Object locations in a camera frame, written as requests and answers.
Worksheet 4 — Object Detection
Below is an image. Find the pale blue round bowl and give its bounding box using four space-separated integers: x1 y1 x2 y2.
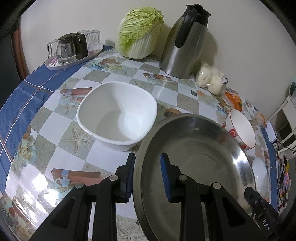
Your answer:
251 157 269 202

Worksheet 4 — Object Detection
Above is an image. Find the stainless steel round plate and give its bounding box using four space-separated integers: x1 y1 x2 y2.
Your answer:
133 114 255 240

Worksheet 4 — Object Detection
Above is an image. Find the white square bowl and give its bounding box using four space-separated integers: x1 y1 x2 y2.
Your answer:
76 82 158 152

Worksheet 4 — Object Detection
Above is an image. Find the strawberry pattern bowl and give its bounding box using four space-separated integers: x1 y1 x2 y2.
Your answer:
222 109 256 150

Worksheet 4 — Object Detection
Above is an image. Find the colourful toy pile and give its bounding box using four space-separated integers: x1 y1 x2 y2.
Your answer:
277 155 291 212

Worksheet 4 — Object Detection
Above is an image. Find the white power bank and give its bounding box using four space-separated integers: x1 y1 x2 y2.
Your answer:
265 121 277 143

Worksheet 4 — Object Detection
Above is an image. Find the clear orange plastic bag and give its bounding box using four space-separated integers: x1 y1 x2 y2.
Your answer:
254 111 267 128

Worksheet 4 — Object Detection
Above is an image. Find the white wooden shelf rack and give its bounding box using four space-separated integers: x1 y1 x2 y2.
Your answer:
268 81 296 158

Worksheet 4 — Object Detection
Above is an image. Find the orange snack packet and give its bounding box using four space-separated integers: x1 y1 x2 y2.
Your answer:
225 91 243 112

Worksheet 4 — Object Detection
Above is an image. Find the bag of steamed buns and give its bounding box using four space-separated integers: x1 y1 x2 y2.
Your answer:
196 61 228 95

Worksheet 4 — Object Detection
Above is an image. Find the stainless steel thermos jug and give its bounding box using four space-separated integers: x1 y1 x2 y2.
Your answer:
159 4 210 79

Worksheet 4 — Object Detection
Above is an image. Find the tray with glass cups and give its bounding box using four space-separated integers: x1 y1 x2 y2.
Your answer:
45 30 103 70

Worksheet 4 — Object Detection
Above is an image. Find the napa cabbage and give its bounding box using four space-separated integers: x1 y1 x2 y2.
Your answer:
115 6 164 59

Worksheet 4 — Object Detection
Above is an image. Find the black charging cable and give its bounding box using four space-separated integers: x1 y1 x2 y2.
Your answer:
273 138 296 158

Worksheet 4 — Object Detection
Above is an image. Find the glass teapot black handle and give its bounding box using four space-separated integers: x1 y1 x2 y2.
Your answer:
56 33 88 64

